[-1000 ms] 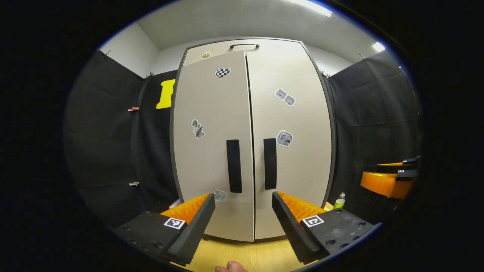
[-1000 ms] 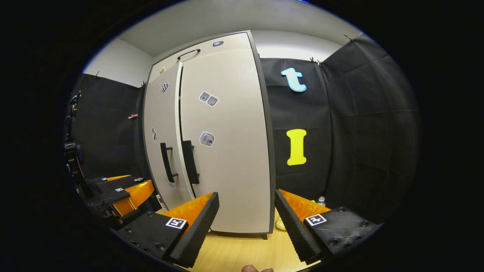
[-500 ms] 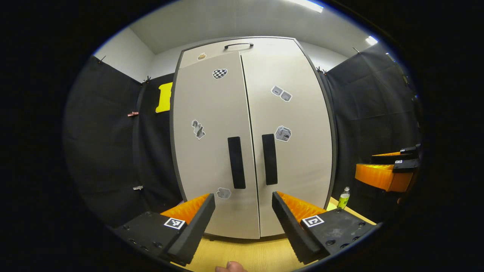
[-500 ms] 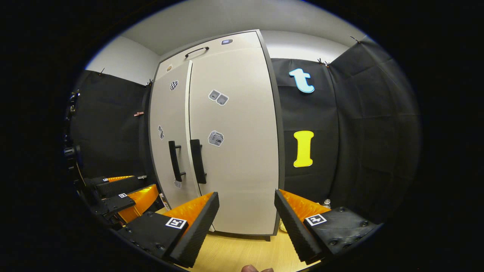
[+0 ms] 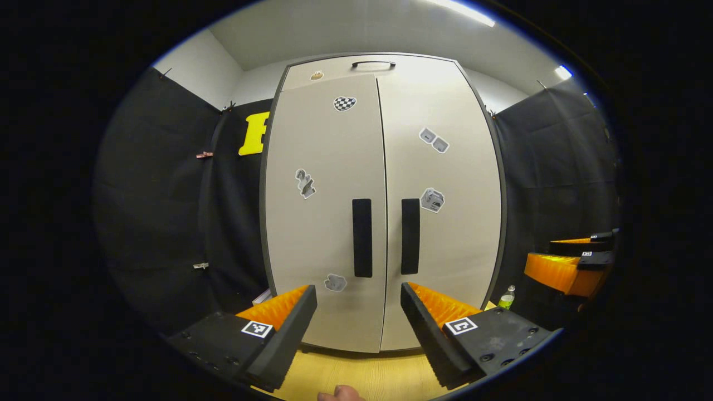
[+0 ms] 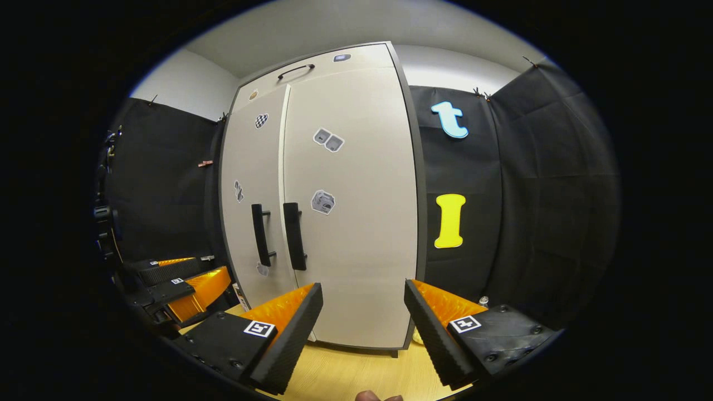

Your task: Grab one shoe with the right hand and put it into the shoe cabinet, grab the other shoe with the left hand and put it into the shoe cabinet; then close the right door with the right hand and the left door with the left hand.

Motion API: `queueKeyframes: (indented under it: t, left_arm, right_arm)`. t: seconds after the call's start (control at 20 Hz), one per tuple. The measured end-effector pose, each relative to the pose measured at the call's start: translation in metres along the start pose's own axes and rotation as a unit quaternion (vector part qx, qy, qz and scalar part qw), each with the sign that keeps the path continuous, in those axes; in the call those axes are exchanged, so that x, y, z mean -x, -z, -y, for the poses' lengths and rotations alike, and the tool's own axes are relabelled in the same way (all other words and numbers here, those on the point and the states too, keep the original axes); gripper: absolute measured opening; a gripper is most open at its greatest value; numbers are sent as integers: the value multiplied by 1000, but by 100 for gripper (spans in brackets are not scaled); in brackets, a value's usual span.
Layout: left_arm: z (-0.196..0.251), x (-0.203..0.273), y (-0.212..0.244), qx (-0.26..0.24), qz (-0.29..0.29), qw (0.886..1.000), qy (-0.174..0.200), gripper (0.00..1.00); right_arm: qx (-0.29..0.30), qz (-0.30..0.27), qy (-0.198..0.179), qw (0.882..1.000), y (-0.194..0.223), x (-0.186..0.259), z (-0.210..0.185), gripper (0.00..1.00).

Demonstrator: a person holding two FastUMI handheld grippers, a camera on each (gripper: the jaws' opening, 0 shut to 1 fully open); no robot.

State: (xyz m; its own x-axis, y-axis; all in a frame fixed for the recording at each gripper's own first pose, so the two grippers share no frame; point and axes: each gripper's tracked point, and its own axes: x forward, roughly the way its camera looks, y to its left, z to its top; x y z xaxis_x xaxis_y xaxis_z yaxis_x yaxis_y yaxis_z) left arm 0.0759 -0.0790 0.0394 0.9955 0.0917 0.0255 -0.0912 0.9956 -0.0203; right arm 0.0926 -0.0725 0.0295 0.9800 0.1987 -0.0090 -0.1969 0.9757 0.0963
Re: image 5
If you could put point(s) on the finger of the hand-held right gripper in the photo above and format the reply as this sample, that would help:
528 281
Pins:
579 248
595 260

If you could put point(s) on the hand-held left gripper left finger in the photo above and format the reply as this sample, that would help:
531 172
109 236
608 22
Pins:
285 340

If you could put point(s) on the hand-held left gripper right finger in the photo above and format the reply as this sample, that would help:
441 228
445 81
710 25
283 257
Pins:
429 340

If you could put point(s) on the white shoe cabinet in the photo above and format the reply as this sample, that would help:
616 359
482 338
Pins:
503 223

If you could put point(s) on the white cabinet drawer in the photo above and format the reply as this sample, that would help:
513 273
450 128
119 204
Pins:
429 69

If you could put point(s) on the clear plastic bottle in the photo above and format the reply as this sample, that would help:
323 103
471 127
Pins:
506 301

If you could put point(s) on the ceiling light panel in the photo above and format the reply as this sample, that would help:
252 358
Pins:
563 72

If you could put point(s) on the black backdrop cloth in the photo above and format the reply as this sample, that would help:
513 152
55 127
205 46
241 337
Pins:
156 211

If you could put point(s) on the red clip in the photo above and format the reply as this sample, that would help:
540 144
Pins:
204 154

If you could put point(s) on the ceiling light strip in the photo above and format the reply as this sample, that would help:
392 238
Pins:
468 12

